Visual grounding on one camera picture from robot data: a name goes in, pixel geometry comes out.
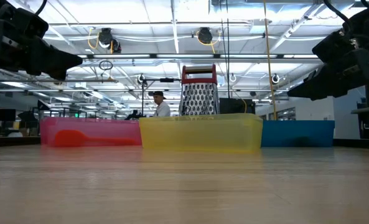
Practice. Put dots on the blue plastic bin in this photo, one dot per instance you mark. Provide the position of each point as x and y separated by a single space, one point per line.
296 133

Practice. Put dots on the red steel box grater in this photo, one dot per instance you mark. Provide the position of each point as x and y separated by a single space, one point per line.
199 96

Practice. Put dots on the pink translucent plastic bin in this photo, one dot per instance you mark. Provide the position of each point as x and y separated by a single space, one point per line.
109 127

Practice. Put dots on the black aluminium table frame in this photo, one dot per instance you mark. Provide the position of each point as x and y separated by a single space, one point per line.
10 142

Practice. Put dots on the yellow translucent plastic bin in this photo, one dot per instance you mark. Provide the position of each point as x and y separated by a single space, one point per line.
203 133

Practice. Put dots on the long ceiling light strip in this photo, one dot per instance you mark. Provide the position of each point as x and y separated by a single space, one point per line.
184 56

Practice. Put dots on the black power supply box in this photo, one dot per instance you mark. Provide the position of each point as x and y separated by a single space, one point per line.
234 105

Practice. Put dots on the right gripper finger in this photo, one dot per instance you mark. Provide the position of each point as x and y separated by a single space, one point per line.
343 77

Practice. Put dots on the person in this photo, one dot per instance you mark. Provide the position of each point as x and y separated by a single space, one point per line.
163 109

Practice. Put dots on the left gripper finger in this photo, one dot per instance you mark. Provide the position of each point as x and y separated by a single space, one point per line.
50 60

